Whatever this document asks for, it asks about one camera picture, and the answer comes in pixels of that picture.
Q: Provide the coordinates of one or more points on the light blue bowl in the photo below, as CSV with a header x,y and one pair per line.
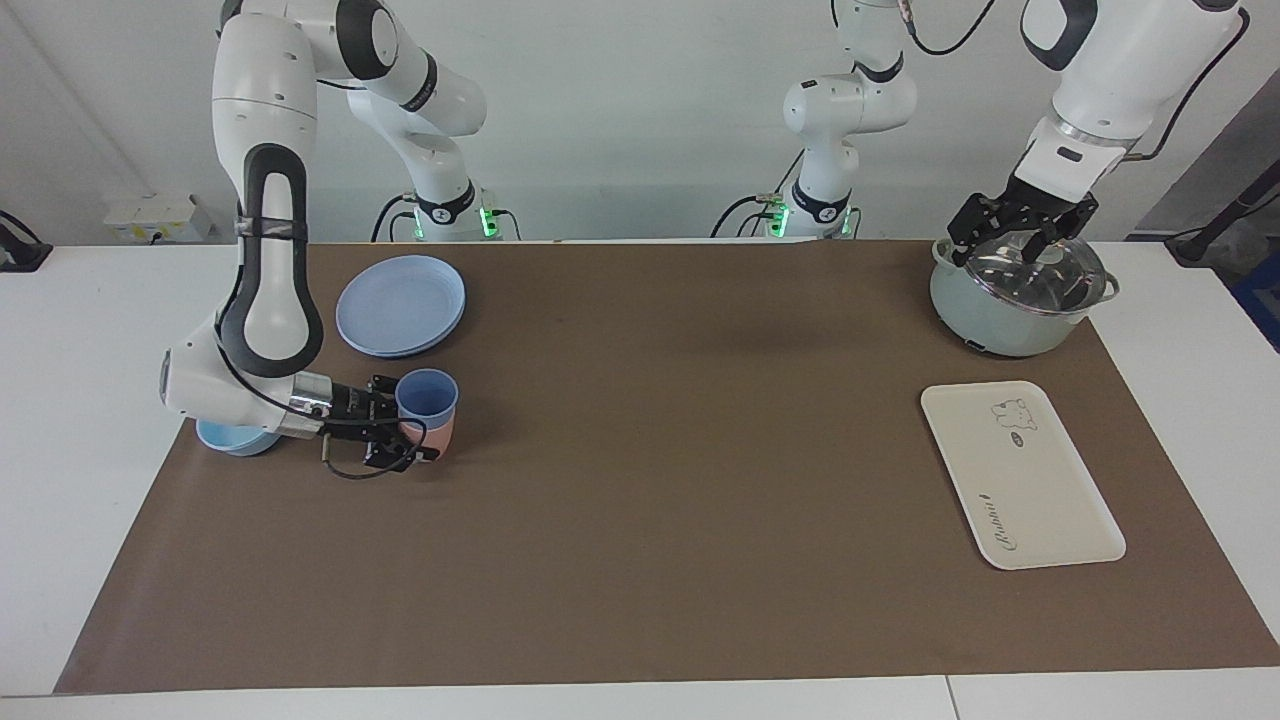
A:
x,y
235,440

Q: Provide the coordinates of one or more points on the blue plastic cup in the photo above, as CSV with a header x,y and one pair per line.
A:
x,y
428,395

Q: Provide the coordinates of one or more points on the lavender blue plate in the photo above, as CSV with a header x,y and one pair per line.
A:
x,y
400,300
445,338

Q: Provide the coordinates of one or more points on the blue crate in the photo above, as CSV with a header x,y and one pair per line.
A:
x,y
1262,300

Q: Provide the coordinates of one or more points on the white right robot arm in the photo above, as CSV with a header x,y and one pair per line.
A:
x,y
265,130

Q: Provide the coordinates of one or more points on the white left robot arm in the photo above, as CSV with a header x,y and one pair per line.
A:
x,y
1130,70

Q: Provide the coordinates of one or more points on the white power strip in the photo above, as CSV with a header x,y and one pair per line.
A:
x,y
150,215

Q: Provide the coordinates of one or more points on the pink plastic cup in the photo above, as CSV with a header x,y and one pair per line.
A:
x,y
440,432

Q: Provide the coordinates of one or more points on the black table clamp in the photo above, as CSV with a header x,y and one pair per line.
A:
x,y
20,250

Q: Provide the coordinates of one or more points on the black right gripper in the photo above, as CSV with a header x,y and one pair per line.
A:
x,y
375,425

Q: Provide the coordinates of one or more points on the cream rectangular tray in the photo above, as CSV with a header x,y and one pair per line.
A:
x,y
1020,480

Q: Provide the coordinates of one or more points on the brown table mat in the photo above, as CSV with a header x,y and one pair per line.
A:
x,y
650,480

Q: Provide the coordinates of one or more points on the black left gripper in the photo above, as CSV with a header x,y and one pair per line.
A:
x,y
1030,208

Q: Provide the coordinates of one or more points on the glass pot lid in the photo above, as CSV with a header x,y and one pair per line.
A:
x,y
1040,280

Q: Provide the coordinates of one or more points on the pale green cooking pot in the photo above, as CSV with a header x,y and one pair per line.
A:
x,y
985,320

